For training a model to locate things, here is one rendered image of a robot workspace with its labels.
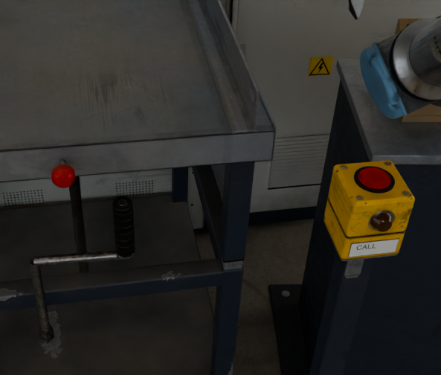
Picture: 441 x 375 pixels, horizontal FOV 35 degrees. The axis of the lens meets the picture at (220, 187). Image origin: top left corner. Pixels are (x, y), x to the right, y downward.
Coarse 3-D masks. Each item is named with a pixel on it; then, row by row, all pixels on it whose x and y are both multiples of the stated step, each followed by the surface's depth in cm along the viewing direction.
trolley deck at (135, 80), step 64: (0, 0) 129; (64, 0) 131; (128, 0) 132; (0, 64) 112; (64, 64) 113; (128, 64) 114; (192, 64) 115; (0, 128) 98; (64, 128) 99; (128, 128) 100; (192, 128) 101
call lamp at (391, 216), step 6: (384, 210) 83; (372, 216) 83; (378, 216) 83; (384, 216) 83; (390, 216) 83; (372, 222) 83; (378, 222) 83; (384, 222) 83; (390, 222) 83; (372, 228) 85; (378, 228) 83; (384, 228) 83
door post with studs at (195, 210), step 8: (192, 176) 193; (192, 184) 195; (192, 192) 197; (192, 200) 199; (200, 200) 200; (192, 208) 201; (200, 208) 202; (192, 216) 203; (200, 216) 204; (200, 224) 206
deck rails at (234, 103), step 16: (192, 0) 132; (208, 0) 126; (192, 16) 127; (208, 16) 127; (224, 16) 114; (208, 32) 123; (224, 32) 115; (208, 48) 118; (224, 48) 116; (208, 64) 114; (224, 64) 115; (240, 64) 105; (224, 80) 111; (240, 80) 106; (224, 96) 107; (240, 96) 107; (256, 96) 97; (240, 112) 104; (256, 112) 99; (240, 128) 101; (256, 128) 101
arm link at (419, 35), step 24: (432, 24) 89; (384, 48) 100; (408, 48) 95; (432, 48) 87; (384, 72) 98; (408, 72) 95; (432, 72) 91; (384, 96) 100; (408, 96) 98; (432, 96) 96
